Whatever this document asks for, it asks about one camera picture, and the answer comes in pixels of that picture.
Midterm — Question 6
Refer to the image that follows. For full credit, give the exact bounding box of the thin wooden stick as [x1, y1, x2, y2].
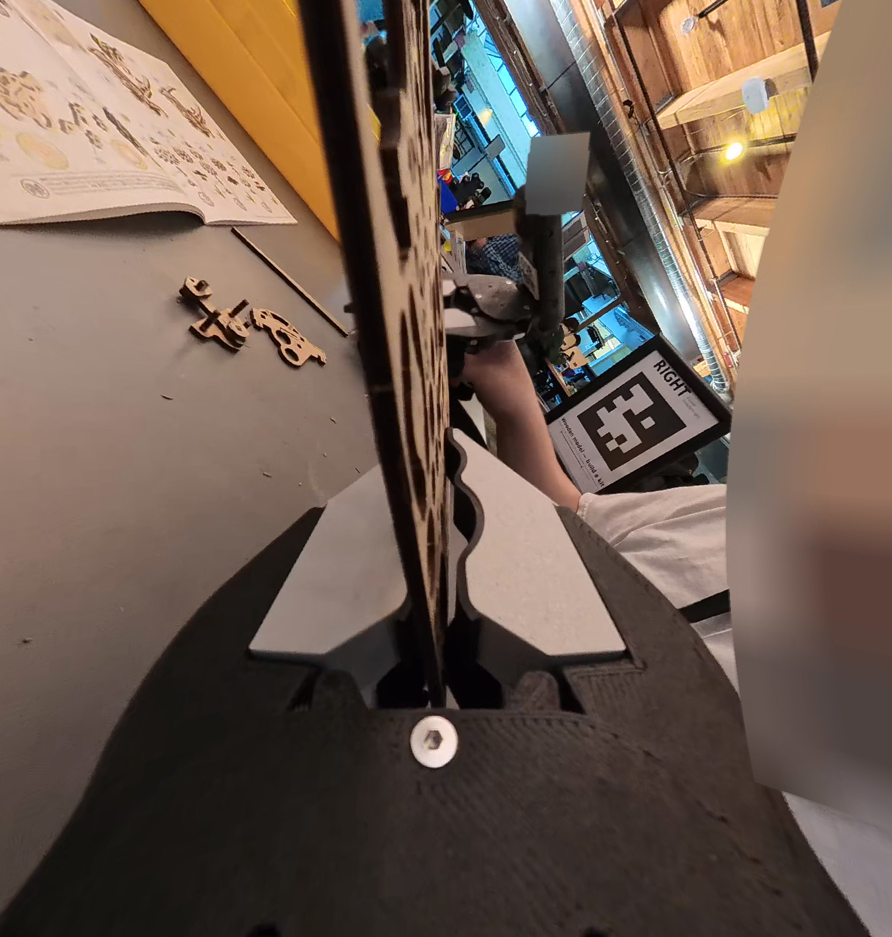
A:
[231, 227, 349, 336]

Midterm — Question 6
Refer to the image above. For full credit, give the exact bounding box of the black lanyard strap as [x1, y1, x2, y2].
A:
[684, 589, 732, 627]

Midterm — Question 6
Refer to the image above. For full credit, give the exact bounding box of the silver ventilation duct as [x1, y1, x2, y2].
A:
[548, 0, 732, 396]

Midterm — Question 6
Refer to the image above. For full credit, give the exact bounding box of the person in white shirt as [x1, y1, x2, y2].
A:
[578, 483, 892, 937]

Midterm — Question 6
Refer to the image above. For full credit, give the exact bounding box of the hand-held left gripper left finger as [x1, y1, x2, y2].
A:
[248, 465, 418, 700]

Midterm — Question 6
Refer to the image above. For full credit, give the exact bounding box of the large wooden parts sheet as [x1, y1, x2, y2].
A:
[298, 0, 454, 711]

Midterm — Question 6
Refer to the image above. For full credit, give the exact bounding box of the small wooden pegged assembly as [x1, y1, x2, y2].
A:
[179, 277, 253, 352]

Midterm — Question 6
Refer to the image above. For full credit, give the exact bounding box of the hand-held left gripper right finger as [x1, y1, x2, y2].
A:
[446, 428, 628, 695]

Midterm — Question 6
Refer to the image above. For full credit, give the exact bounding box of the white instruction booklet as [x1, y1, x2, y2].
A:
[0, 0, 298, 228]

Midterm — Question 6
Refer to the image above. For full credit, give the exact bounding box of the yellow box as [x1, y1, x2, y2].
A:
[139, 0, 345, 239]

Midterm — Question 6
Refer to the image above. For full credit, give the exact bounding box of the wooden car-shaped piece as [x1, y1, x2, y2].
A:
[250, 307, 327, 368]

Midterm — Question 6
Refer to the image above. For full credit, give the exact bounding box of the black framed marker sign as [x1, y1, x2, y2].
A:
[545, 335, 732, 495]

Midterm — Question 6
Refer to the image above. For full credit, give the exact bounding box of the person's right forearm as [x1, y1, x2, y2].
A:
[461, 344, 582, 509]

